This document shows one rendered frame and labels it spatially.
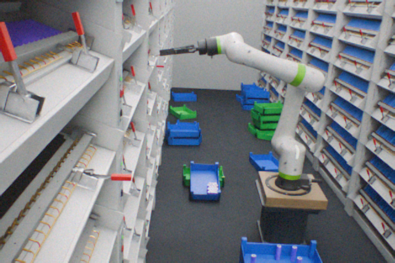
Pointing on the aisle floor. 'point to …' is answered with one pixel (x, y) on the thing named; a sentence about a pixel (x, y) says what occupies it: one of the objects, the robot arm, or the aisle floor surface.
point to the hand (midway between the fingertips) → (166, 52)
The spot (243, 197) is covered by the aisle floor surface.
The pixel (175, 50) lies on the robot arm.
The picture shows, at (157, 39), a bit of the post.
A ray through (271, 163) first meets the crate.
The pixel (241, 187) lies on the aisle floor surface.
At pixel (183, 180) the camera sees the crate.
